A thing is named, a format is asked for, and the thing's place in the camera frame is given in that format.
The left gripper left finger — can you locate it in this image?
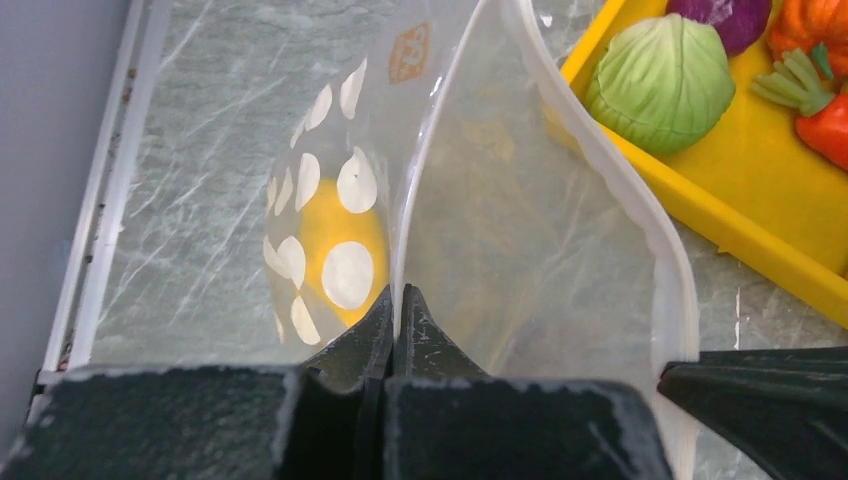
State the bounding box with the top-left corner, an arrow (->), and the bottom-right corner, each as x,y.
301,286 -> 394,381

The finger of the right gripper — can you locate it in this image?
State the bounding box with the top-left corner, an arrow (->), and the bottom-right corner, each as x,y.
657,347 -> 847,479

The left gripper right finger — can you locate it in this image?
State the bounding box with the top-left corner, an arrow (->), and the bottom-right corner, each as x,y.
394,284 -> 489,379

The yellow lemon toy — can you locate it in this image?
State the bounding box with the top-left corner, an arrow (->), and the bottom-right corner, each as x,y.
298,178 -> 389,328

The clear zip top bag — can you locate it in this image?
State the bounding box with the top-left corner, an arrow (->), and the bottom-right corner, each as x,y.
261,0 -> 702,480

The orange carrot toy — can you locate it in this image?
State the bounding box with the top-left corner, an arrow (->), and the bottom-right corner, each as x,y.
751,43 -> 847,170

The green cabbage toy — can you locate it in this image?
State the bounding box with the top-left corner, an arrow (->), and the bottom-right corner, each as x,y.
583,13 -> 736,156

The yellow plastic tray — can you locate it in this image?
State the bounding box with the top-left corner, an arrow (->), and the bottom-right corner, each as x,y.
559,0 -> 848,331

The orange pumpkin toy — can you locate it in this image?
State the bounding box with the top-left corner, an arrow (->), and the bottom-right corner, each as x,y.
766,0 -> 847,79

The purple onion toy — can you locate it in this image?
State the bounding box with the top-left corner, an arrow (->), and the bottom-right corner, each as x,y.
665,0 -> 773,58

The aluminium frame rail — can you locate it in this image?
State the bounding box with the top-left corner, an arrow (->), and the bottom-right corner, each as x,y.
27,0 -> 173,419

